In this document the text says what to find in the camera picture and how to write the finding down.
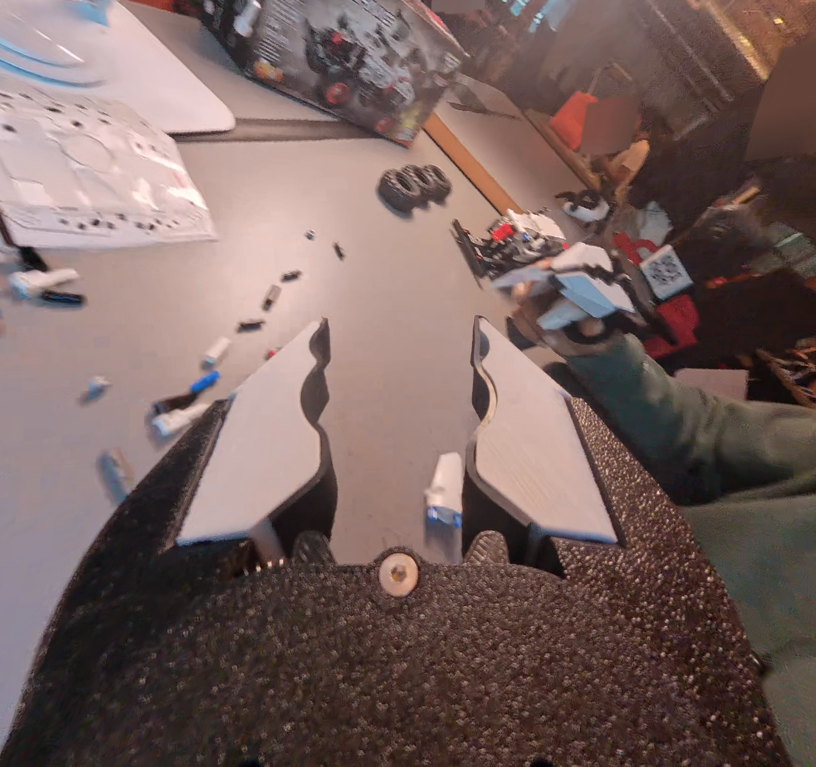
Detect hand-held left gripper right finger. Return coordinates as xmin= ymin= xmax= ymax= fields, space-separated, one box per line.
xmin=465 ymin=316 xmax=619 ymax=545

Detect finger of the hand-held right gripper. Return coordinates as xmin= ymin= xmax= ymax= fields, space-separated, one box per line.
xmin=490 ymin=243 xmax=617 ymax=292
xmin=537 ymin=271 xmax=636 ymax=332

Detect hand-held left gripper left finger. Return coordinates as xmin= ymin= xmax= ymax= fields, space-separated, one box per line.
xmin=175 ymin=318 xmax=337 ymax=565

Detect white lego panel piece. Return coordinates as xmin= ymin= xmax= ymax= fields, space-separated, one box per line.
xmin=424 ymin=452 xmax=465 ymax=528

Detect sticker sheet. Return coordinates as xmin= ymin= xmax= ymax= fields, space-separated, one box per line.
xmin=0 ymin=88 xmax=219 ymax=250

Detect partly built lego truck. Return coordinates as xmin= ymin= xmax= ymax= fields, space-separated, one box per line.
xmin=451 ymin=209 xmax=572 ymax=281

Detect scattered small lego pieces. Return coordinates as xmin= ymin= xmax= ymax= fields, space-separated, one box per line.
xmin=0 ymin=228 xmax=348 ymax=501

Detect black lego tire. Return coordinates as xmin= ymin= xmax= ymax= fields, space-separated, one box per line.
xmin=402 ymin=165 xmax=442 ymax=208
xmin=422 ymin=164 xmax=455 ymax=202
xmin=378 ymin=169 xmax=423 ymax=215

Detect lego set box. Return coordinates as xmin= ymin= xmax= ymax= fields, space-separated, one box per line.
xmin=201 ymin=0 xmax=470 ymax=147

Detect black and white object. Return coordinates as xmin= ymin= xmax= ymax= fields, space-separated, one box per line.
xmin=556 ymin=188 xmax=614 ymax=224

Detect white book stand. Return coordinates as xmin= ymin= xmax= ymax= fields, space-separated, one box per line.
xmin=0 ymin=0 xmax=237 ymax=136

